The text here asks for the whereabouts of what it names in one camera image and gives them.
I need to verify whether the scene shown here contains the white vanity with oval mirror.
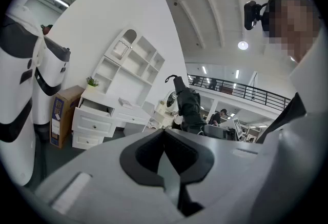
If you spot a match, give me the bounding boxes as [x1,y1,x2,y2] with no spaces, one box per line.
[153,89,180,129]

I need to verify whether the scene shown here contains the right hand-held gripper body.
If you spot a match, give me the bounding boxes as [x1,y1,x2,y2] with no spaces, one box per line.
[204,117,244,142]

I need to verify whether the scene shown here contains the white hutch shelf unit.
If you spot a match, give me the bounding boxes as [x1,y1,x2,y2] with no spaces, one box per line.
[91,25,166,108]

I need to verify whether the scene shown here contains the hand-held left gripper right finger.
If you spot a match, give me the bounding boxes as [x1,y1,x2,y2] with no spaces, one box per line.
[163,128,215,185]

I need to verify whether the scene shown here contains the white drawer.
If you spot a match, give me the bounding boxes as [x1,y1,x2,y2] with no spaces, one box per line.
[78,98,115,118]

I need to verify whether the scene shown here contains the small potted plant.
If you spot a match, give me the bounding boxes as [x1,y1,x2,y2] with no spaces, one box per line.
[85,76,99,93]

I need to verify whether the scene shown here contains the black metal railing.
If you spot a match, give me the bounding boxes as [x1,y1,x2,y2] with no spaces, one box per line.
[188,74,292,114]

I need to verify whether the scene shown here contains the black head-mounted camera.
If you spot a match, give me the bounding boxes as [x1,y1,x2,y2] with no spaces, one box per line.
[243,0,269,31]

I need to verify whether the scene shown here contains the large white black robot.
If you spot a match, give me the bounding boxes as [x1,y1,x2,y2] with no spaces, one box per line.
[0,5,45,188]

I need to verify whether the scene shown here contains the book with pale cover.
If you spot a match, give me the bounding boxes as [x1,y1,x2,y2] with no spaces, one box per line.
[118,97,134,110]

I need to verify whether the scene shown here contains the white desk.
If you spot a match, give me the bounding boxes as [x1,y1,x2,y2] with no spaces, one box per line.
[71,89,152,151]

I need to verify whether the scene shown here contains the brown cardboard box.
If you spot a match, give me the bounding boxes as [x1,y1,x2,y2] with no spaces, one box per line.
[49,85,85,149]

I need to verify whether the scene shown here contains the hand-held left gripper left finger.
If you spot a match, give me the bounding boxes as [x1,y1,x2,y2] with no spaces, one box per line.
[119,128,165,188]

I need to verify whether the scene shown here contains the person's white clothed torso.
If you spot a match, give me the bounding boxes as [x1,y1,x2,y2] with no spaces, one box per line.
[245,28,328,221]

